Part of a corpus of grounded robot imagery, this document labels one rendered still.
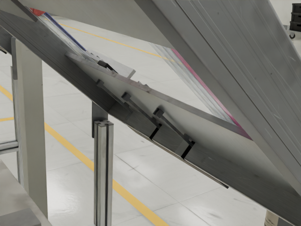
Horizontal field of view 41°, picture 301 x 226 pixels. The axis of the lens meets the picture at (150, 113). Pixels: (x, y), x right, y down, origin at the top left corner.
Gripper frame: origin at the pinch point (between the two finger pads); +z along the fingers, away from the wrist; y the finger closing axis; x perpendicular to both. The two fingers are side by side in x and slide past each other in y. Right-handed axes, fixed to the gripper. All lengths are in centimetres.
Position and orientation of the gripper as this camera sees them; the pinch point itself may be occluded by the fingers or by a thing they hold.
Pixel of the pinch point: (36, 10)
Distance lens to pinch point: 82.8
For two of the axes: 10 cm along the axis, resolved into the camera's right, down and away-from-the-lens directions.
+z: -5.2, 8.5, -0.6
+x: 6.3, 4.3, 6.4
